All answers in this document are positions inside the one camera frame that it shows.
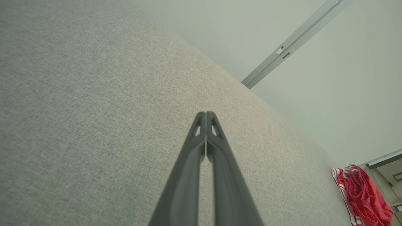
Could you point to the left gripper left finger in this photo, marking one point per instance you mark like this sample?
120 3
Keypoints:
179 201

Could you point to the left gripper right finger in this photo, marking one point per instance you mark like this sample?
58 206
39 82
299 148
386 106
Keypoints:
232 201

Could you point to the red jersey black lettering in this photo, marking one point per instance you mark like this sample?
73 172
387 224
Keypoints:
340 185

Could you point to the red shorts white trim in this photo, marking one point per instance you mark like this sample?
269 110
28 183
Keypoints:
367 197

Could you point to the grey metal post with latch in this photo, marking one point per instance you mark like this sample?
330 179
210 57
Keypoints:
267 66

